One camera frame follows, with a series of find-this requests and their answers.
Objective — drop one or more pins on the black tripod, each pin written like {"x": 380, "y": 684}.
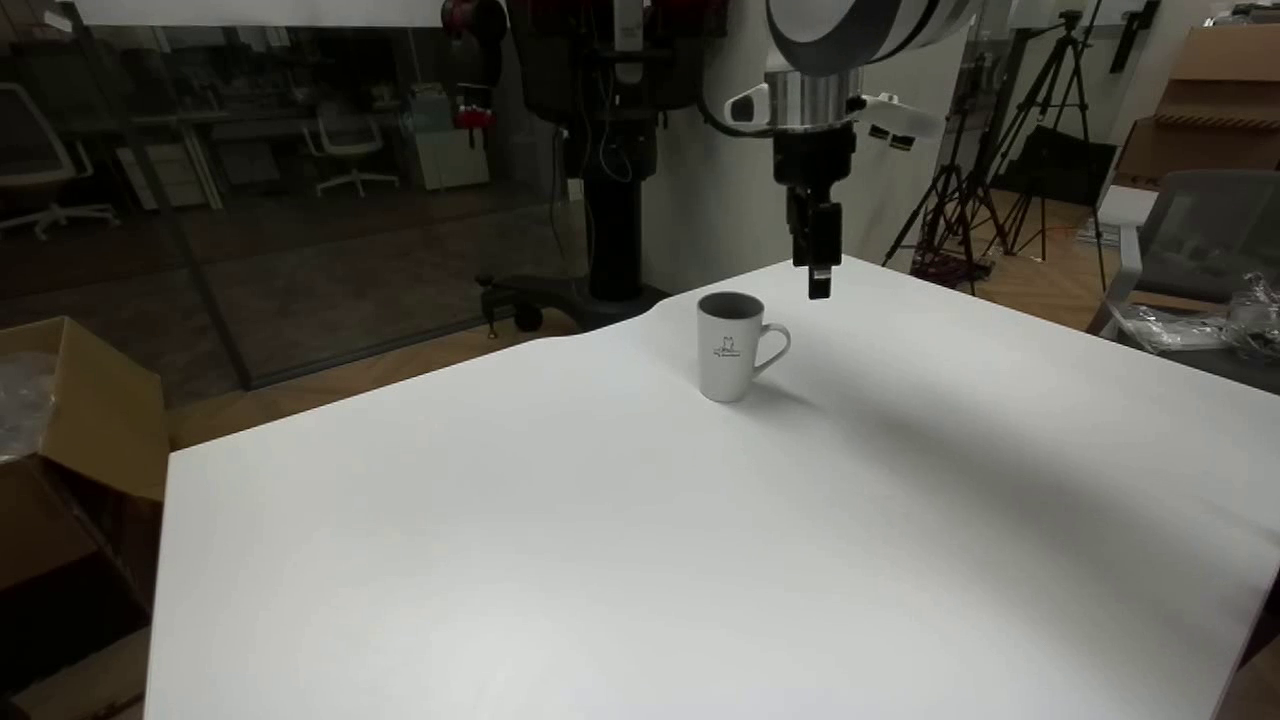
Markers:
{"x": 1055, "y": 81}

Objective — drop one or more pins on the open cardboard box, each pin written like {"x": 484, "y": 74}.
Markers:
{"x": 93, "y": 403}

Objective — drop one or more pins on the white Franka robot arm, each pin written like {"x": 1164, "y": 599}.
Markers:
{"x": 854, "y": 26}

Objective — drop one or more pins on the grey armchair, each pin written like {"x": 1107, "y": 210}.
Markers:
{"x": 1207, "y": 224}

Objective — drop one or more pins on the black floor base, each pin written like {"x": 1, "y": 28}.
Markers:
{"x": 526, "y": 301}

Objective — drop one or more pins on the small white box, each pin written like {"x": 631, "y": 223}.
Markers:
{"x": 1124, "y": 204}

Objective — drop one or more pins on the white whiteboard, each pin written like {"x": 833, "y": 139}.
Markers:
{"x": 252, "y": 8}

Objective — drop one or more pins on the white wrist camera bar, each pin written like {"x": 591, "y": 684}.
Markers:
{"x": 743, "y": 105}

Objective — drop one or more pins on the white table cover sheet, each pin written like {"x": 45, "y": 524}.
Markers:
{"x": 664, "y": 532}

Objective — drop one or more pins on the black hanging item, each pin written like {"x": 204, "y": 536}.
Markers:
{"x": 1133, "y": 26}

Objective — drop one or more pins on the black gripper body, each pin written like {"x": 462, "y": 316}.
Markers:
{"x": 814, "y": 163}

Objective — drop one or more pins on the clear plastic bag on chair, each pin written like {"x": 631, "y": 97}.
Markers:
{"x": 1201, "y": 322}

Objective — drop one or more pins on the white mug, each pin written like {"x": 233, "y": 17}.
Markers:
{"x": 724, "y": 361}

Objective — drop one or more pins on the black square panel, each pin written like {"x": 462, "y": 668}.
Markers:
{"x": 1055, "y": 167}

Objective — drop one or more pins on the white office chair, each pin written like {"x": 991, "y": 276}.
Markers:
{"x": 348, "y": 140}
{"x": 35, "y": 155}

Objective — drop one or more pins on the red object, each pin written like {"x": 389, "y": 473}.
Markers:
{"x": 472, "y": 118}

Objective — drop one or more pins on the white drawer cabinet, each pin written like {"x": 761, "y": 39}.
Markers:
{"x": 174, "y": 173}
{"x": 445, "y": 155}

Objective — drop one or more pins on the black pillar machine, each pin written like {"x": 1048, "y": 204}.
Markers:
{"x": 623, "y": 224}

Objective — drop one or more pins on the clear plastic bag in box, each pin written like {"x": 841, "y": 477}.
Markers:
{"x": 21, "y": 405}

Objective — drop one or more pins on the wooden cabinet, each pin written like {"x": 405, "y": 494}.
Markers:
{"x": 1215, "y": 105}

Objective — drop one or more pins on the flat cardboard piece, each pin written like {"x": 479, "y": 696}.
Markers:
{"x": 82, "y": 681}

